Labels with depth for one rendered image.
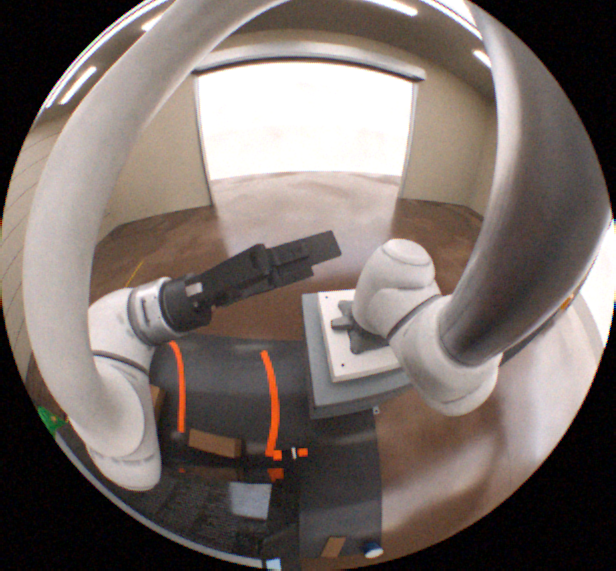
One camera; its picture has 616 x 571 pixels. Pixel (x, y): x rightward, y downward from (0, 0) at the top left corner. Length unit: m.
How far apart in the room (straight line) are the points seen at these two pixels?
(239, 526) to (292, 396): 0.93
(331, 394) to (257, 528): 0.50
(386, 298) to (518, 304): 0.26
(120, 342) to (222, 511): 0.60
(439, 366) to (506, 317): 0.14
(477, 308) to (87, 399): 0.28
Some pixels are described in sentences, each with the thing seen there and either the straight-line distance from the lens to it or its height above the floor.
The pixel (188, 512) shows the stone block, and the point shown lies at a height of 0.74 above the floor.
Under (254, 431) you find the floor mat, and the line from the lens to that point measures 1.34.
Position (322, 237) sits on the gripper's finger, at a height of 1.22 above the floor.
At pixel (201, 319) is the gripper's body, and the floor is 1.14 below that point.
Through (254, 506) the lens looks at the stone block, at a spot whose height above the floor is 0.66.
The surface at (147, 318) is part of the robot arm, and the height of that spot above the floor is 1.16.
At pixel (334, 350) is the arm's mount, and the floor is 0.87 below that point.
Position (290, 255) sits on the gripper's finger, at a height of 1.22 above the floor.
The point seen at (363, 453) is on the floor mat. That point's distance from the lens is 1.36.
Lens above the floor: 1.32
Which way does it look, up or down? 39 degrees down
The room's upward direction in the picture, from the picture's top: straight up
